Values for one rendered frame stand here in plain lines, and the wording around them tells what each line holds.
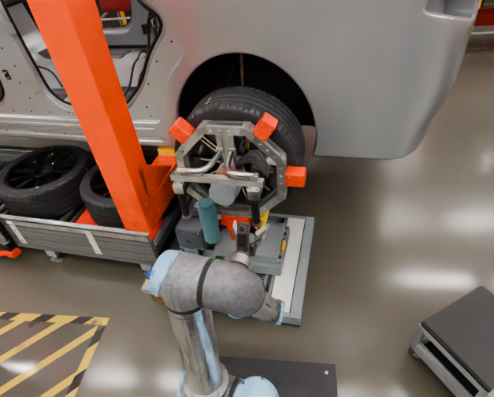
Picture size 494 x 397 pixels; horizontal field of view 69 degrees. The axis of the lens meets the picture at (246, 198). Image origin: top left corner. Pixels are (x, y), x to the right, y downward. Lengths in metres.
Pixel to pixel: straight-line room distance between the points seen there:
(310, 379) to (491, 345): 0.78
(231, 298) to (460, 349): 1.26
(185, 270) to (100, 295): 1.77
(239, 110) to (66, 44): 0.71
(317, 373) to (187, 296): 1.00
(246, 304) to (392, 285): 1.65
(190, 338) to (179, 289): 0.20
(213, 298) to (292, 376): 0.96
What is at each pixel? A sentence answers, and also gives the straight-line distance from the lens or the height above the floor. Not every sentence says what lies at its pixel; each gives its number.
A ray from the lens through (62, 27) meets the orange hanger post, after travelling 1.58.
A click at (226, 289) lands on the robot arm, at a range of 0.81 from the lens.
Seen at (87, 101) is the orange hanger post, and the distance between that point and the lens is 1.67.
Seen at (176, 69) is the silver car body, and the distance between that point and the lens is 2.01.
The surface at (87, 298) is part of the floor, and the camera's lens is 2.60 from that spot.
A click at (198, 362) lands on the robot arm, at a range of 1.11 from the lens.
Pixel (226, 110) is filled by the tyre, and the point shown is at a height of 1.16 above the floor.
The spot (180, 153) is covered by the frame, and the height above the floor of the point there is 0.97.
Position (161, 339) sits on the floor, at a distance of 2.24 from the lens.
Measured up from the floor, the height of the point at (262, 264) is 0.15.
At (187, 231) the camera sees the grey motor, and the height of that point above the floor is 0.39.
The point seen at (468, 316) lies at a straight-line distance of 1.98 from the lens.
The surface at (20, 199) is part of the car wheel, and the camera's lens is 2.82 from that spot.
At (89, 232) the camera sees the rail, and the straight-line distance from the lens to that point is 2.44.
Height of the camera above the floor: 1.88
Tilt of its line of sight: 40 degrees down
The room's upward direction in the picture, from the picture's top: 7 degrees counter-clockwise
